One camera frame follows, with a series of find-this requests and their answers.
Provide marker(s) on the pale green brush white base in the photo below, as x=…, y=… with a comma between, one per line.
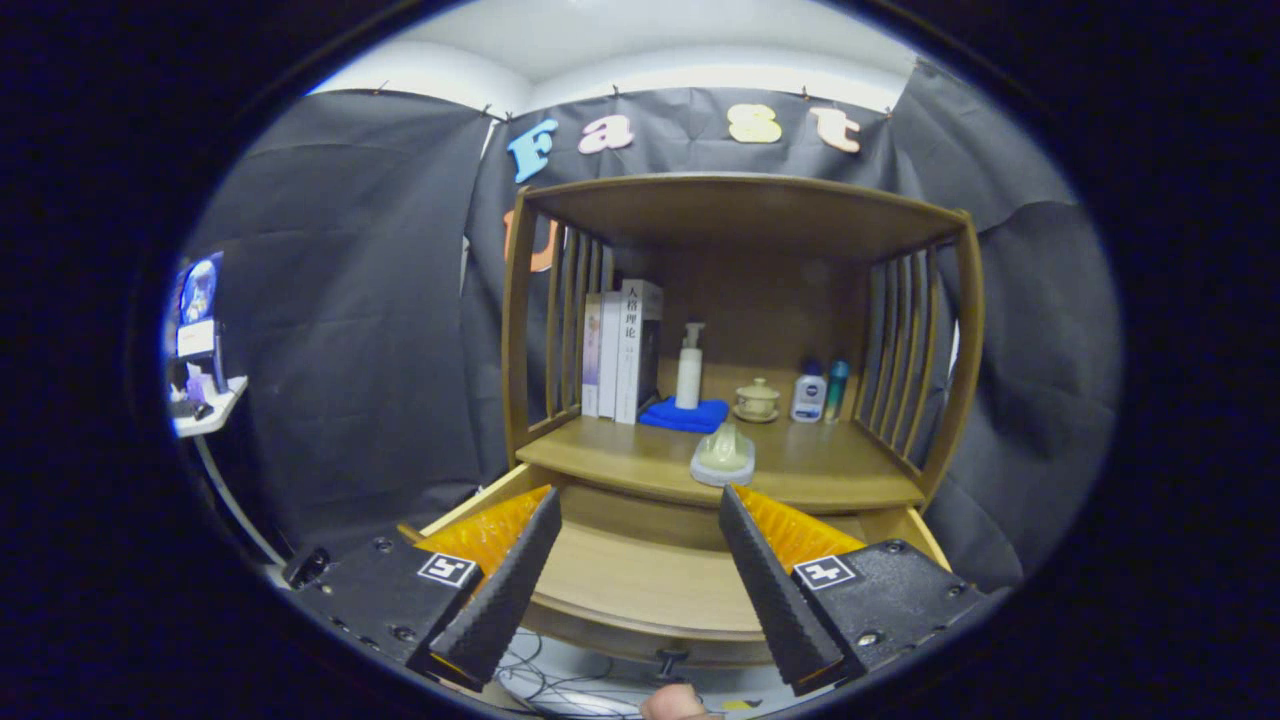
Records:
x=722, y=455

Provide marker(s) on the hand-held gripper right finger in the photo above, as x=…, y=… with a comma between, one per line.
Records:
x=775, y=600

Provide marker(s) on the plain white book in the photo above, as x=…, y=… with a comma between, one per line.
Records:
x=609, y=360

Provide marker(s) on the slim teal bottle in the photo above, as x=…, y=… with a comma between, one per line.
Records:
x=836, y=392

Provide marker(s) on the thick black and white book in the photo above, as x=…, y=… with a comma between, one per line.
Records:
x=635, y=350

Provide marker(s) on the wooden countertop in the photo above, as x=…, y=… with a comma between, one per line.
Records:
x=830, y=465

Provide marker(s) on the white bottle with blue cap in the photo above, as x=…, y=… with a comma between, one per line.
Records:
x=808, y=398

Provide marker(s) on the thin purple and white book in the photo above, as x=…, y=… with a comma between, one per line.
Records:
x=592, y=360

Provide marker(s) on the beige lidded teacup with saucer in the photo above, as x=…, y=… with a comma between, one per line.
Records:
x=757, y=402

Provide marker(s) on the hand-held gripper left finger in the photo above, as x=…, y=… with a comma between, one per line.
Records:
x=505, y=600

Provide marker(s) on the wooden drawer with black knob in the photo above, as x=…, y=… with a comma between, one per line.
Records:
x=640, y=570

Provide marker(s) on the brown wooden cabinet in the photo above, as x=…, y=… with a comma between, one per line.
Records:
x=770, y=300

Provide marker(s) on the folded blue cloth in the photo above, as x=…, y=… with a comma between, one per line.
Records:
x=680, y=418

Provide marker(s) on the computer monitor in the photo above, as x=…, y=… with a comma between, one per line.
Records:
x=200, y=300

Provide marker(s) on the white pump bottle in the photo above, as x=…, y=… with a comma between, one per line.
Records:
x=689, y=375

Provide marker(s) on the white side desk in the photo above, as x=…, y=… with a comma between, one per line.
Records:
x=215, y=410

